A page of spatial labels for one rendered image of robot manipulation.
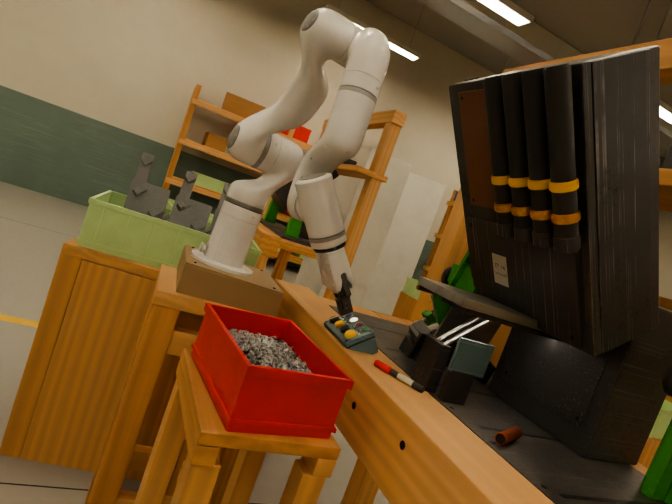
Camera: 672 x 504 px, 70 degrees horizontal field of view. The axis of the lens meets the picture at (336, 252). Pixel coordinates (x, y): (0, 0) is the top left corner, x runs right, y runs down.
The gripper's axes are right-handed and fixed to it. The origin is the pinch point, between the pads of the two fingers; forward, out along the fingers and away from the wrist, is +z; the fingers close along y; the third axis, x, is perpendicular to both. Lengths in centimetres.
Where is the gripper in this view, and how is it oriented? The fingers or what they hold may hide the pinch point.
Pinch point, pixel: (344, 305)
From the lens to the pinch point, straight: 115.7
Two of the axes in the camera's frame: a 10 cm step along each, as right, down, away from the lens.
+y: 3.7, 2.1, -9.0
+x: 9.0, -3.2, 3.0
